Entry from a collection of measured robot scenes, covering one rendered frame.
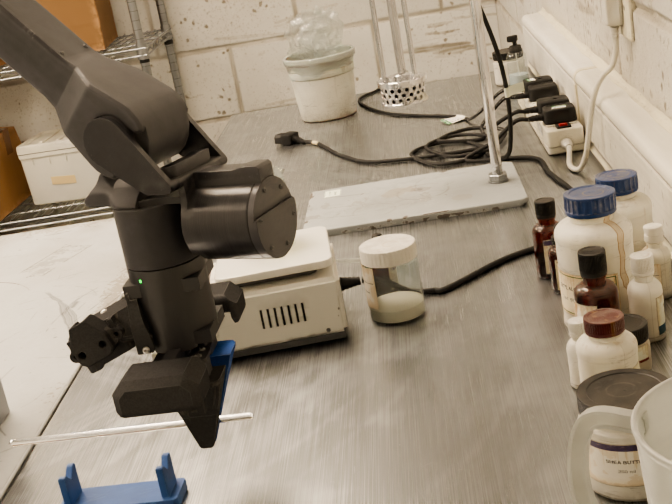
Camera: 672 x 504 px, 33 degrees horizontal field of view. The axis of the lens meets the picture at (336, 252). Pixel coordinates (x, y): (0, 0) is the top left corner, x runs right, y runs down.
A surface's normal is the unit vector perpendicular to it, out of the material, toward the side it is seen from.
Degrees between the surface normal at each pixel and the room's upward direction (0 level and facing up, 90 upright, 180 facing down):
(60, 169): 92
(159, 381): 45
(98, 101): 89
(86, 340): 87
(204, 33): 90
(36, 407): 0
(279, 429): 0
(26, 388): 0
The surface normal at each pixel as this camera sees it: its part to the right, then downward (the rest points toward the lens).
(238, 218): -0.45, 0.01
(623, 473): -0.36, 0.35
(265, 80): -0.04, 0.33
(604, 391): -0.18, -0.93
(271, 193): 0.89, -0.01
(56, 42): 0.50, -0.69
